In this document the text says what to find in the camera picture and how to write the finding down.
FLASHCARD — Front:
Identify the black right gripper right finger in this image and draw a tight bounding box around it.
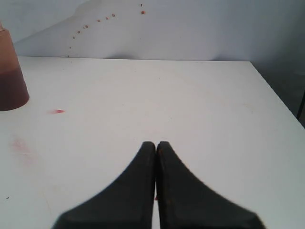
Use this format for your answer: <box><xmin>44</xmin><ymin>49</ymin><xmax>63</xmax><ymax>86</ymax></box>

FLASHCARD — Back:
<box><xmin>156</xmin><ymin>141</ymin><xmax>264</xmax><ymax>229</ymax></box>

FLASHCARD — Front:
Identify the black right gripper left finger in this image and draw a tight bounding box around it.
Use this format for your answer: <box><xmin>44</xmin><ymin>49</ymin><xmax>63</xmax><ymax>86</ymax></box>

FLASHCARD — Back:
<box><xmin>53</xmin><ymin>141</ymin><xmax>156</xmax><ymax>229</ymax></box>

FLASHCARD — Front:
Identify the red sauce squeeze bottle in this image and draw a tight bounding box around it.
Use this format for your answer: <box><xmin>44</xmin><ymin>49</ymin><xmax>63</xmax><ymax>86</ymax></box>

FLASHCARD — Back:
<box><xmin>0</xmin><ymin>26</ymin><xmax>30</xmax><ymax>111</ymax></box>

